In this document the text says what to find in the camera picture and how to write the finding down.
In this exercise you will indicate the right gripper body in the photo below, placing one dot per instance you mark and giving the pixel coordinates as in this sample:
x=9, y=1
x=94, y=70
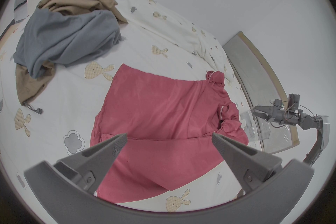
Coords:
x=277, y=115

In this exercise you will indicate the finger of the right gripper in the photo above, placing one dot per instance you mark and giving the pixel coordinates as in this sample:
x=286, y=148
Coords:
x=265, y=117
x=262, y=109

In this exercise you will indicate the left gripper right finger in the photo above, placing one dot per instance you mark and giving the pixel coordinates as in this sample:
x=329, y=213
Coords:
x=244, y=162

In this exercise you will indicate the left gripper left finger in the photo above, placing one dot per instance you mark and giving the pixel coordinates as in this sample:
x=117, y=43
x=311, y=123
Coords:
x=94, y=162

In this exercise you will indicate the red shirt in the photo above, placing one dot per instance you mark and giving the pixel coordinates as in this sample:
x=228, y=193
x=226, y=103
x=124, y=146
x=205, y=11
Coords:
x=162, y=102

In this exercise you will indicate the bed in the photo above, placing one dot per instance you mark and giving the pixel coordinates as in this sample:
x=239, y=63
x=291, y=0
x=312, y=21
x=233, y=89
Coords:
x=78, y=102

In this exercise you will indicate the white printed quilt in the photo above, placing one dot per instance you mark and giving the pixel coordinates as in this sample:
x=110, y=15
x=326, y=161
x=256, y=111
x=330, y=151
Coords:
x=170, y=31

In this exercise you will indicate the grey garment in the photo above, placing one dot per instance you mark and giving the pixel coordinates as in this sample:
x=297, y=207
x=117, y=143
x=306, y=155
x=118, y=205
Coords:
x=65, y=34

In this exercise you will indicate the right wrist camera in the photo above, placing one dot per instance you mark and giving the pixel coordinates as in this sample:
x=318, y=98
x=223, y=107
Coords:
x=277, y=104

